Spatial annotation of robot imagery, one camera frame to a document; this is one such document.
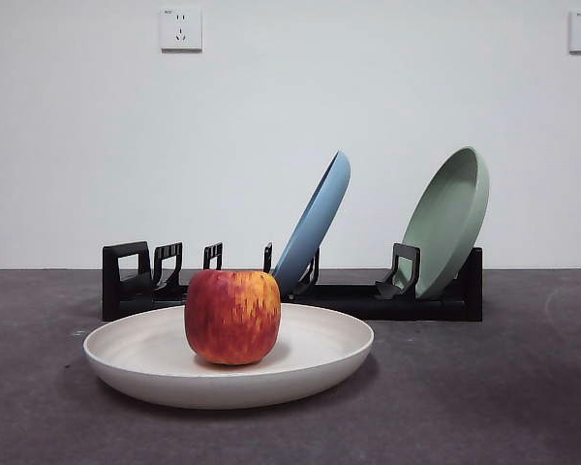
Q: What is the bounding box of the green round plate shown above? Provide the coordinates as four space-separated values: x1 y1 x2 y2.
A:
400 146 491 300

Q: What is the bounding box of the pale yellow round plate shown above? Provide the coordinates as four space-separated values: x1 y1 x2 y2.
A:
82 302 375 411

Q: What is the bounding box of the blue round plate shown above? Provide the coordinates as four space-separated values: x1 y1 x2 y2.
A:
270 148 352 299

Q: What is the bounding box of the black plate rack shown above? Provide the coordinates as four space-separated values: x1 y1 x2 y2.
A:
101 240 484 323

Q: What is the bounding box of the red yellow apple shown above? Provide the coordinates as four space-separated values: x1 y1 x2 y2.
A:
183 268 282 366

